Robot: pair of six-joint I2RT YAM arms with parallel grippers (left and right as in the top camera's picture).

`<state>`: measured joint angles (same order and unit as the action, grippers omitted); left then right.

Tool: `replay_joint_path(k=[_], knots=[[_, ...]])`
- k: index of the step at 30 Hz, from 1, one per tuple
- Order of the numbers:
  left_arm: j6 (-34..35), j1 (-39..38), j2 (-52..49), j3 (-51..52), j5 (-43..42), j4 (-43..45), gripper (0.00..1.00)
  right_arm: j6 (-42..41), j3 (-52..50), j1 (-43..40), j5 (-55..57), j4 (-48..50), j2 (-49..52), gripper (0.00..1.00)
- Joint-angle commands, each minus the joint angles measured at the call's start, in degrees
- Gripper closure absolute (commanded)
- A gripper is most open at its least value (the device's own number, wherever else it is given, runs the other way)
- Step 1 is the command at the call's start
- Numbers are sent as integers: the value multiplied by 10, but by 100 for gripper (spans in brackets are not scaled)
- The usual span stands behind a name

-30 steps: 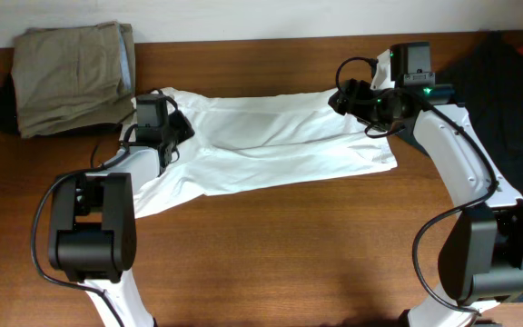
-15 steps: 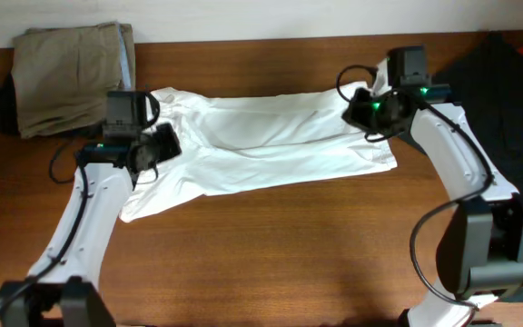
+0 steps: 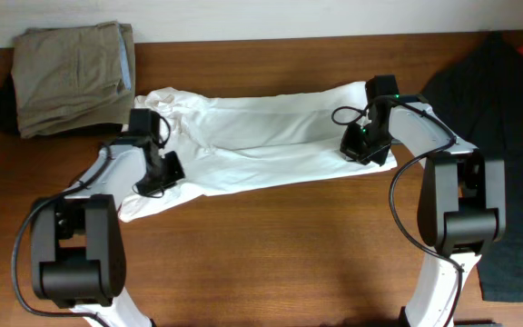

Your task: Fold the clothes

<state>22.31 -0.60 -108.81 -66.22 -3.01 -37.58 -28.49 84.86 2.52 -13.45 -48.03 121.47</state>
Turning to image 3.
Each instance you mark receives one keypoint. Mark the dark green t-shirt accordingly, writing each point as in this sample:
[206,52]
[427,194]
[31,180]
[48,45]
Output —
[481,99]

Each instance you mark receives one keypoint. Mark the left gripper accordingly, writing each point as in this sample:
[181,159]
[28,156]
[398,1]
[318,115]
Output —
[144,186]

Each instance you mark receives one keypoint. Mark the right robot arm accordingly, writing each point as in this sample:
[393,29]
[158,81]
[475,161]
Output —
[462,199]

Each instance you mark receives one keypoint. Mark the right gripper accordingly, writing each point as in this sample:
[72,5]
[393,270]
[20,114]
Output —
[349,149]

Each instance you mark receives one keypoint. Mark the white printed t-shirt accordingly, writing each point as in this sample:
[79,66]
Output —
[233,145]

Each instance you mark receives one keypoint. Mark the folded khaki trousers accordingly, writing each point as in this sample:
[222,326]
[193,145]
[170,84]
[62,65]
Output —
[70,78]

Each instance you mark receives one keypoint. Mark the folded black garment under trousers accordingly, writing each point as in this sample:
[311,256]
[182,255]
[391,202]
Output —
[9,125]

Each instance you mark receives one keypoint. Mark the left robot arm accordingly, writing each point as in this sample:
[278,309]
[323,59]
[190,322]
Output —
[77,253]

